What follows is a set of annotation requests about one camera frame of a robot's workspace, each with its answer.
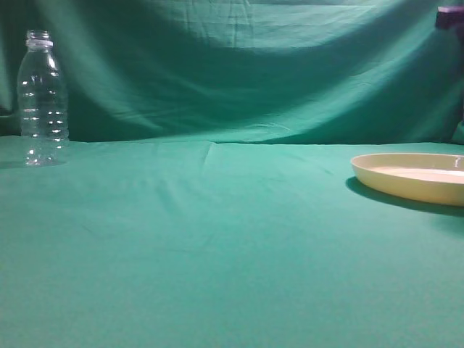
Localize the green table cloth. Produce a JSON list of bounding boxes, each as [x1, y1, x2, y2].
[[1, 136, 463, 347]]

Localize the green backdrop cloth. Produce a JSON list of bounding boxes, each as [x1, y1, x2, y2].
[[1, 1, 463, 144]]

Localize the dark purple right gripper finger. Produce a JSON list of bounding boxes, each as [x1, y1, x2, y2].
[[435, 6, 464, 30]]

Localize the cream yellow plate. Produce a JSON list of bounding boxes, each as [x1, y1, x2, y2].
[[351, 153, 463, 207]]

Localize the clear plastic bottle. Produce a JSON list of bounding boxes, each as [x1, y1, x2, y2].
[[17, 30, 69, 166]]

